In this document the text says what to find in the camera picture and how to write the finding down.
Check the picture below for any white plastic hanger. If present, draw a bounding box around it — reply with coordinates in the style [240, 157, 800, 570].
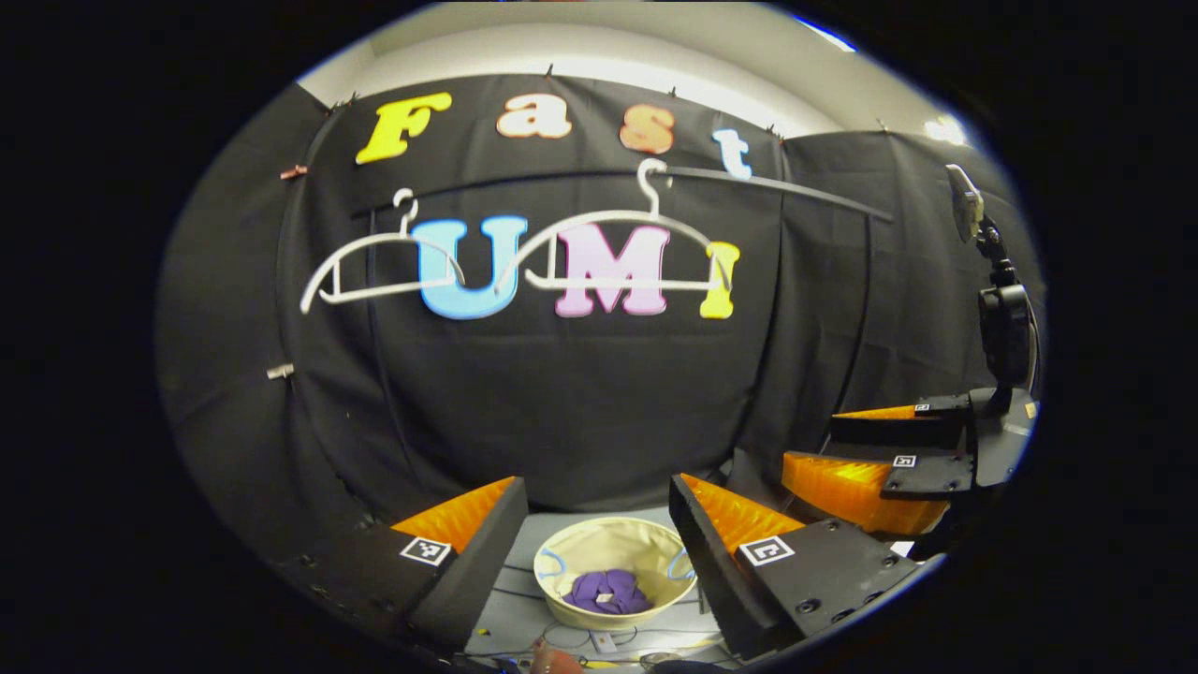
[299, 187, 466, 315]
[496, 157, 736, 293]

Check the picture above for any black clothes rail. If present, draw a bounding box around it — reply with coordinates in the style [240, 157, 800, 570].
[351, 164, 895, 226]

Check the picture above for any cream laundry hamper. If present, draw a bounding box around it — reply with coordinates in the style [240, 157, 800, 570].
[533, 517, 699, 631]

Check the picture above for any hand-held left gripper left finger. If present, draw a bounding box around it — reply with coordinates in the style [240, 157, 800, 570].
[276, 476, 530, 656]

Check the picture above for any reddish rounded object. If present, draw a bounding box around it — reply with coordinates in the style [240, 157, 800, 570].
[529, 641, 586, 674]

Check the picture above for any purple ribbed jacket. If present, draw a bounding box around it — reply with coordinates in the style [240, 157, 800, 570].
[562, 568, 654, 616]

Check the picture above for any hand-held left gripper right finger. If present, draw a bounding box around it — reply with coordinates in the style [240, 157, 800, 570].
[668, 473, 923, 661]

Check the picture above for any large rectangular ceiling light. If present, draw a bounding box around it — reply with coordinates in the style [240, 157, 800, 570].
[796, 14, 857, 53]

